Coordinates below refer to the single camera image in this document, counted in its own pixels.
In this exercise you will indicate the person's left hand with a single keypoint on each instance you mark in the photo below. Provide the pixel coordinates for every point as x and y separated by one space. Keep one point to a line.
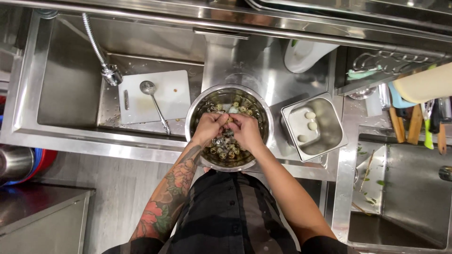
206 128

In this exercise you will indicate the person's right hand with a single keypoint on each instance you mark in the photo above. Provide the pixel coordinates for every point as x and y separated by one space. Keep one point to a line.
249 132

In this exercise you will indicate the speckled quail egg being peeled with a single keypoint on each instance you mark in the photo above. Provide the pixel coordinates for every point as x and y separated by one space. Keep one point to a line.
230 120

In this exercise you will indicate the pile of speckled quail eggs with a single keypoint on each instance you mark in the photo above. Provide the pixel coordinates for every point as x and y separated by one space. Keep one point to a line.
226 152

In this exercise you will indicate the round steel mixing bowl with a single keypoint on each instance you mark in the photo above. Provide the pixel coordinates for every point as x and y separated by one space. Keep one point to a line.
212 94

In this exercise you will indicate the white plastic cutting board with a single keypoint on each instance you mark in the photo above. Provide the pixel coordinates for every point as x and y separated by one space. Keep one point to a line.
169 102

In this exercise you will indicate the peeled white quail egg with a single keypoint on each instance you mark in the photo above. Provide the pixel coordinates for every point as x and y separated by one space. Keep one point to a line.
310 115
313 126
302 138

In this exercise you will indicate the steel ladle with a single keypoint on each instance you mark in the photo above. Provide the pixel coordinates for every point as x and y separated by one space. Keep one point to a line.
147 87

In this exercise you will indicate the rectangular steel pan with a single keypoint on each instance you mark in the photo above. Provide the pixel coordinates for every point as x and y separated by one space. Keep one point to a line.
328 134

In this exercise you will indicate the person's black shirt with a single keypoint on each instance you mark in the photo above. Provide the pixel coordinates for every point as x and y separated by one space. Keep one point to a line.
229 218

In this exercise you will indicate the white plastic container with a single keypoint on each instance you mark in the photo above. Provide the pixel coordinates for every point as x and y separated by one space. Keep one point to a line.
307 56

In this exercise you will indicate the round steel strainer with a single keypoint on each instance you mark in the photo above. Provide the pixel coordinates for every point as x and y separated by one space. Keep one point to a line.
362 93

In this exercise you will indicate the wooden skewer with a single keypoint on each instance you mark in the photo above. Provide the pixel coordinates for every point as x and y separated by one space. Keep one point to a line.
367 171

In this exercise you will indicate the teal scrubbing brush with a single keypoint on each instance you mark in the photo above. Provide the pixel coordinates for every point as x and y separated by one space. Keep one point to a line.
360 74

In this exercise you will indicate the large steel sink unit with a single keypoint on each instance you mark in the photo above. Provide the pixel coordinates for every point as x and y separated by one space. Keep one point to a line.
70 88

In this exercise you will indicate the light blue plastic utensil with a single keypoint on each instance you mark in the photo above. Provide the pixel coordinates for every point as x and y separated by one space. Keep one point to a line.
397 98

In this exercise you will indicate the steel tray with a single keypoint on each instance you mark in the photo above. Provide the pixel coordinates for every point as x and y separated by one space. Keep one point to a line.
353 9

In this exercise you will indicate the stacked blue and red basins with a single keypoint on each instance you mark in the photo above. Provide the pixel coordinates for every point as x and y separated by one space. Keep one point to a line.
44 160

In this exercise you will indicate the small steel sink basin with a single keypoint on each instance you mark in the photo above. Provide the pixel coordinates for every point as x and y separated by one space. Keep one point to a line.
416 187

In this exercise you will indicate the cream cutting board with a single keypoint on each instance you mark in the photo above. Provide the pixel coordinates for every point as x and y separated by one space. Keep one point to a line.
423 84

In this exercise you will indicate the steel cabinet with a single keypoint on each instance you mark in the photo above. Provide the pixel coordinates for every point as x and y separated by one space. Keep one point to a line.
39 218

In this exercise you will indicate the steel pot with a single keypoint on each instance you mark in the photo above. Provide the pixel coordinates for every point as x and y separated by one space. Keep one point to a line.
14 162

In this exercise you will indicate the steel rail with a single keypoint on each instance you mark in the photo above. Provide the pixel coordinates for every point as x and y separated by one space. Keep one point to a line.
176 20

